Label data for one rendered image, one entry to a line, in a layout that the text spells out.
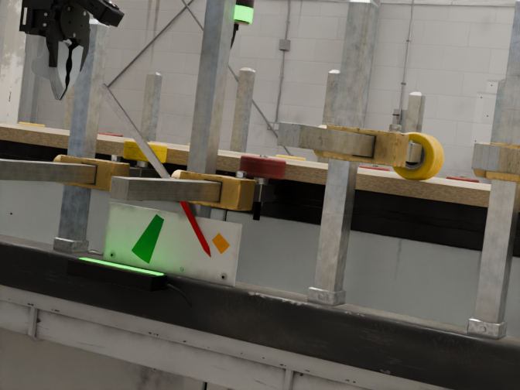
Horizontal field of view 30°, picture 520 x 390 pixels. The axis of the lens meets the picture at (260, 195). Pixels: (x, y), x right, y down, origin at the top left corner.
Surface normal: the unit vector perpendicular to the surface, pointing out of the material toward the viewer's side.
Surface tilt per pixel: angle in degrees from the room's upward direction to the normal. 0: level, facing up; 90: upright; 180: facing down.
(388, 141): 90
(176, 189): 90
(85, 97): 90
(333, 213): 90
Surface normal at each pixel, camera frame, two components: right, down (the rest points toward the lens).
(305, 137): 0.87, 0.13
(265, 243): -0.47, -0.01
